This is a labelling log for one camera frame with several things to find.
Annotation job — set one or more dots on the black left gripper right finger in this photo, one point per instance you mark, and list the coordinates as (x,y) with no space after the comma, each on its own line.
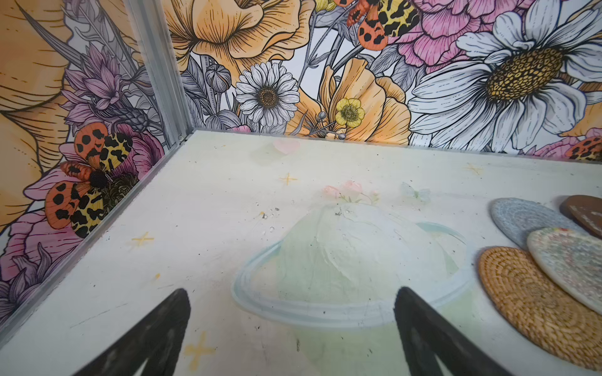
(428,339)

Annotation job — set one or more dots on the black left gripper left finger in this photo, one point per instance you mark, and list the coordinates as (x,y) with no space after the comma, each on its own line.
(152,346)

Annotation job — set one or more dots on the woven rattan round coaster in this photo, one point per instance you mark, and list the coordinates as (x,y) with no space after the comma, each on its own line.
(540,310)

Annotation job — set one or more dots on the grey woven round coaster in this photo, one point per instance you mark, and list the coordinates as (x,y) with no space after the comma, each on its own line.
(517,218)

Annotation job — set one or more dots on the scratched brown round coaster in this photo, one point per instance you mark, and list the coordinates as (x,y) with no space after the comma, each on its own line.
(585,211)

